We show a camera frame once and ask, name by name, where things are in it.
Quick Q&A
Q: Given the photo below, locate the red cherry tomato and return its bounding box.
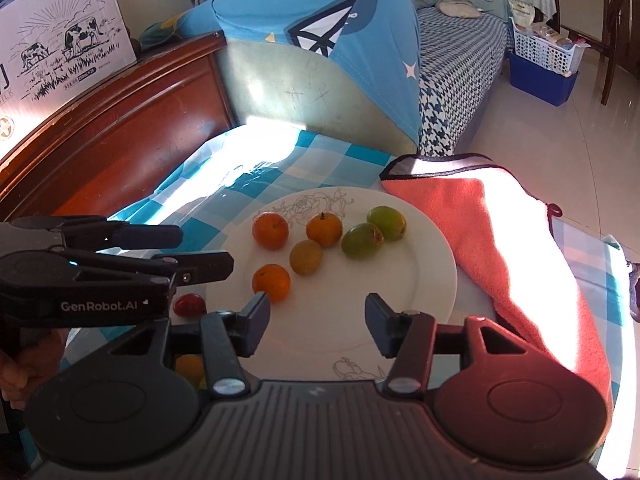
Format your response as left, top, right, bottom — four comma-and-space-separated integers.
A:
172, 292, 207, 318

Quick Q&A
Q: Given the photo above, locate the white plastic basket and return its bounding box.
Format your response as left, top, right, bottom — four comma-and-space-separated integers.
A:
510, 18, 591, 77

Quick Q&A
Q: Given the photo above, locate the yellow green jujube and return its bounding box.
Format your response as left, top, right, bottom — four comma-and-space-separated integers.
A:
290, 240, 323, 276

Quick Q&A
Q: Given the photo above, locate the wooden chair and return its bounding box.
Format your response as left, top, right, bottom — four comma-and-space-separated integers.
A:
564, 0, 639, 106

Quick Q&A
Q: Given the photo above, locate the blue storage bin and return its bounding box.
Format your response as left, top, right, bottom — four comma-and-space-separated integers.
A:
509, 52, 578, 106

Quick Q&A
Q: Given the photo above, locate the blue sailboat blanket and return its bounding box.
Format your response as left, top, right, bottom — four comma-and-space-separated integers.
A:
140, 0, 421, 146

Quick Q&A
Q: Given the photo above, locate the person left hand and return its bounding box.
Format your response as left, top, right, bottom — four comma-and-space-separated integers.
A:
0, 328, 70, 410

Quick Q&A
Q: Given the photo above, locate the orange mandarin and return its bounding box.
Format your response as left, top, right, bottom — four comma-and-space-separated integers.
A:
306, 211, 343, 248
252, 211, 290, 250
175, 354, 206, 389
252, 263, 291, 304

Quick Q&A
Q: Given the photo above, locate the white milk carton box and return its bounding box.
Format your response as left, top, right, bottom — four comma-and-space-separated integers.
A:
1, 0, 136, 156

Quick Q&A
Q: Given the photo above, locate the red fleece cloth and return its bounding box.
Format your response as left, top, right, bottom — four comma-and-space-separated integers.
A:
380, 154, 613, 404

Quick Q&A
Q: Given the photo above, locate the houndstooth sofa cover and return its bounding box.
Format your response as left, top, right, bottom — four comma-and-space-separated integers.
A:
418, 6, 509, 157

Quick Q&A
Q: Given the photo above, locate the grey shoe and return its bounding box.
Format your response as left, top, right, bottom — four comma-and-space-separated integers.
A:
627, 261, 640, 323

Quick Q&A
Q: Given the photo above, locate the white floral plate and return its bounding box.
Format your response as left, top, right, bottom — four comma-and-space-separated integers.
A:
206, 188, 458, 380

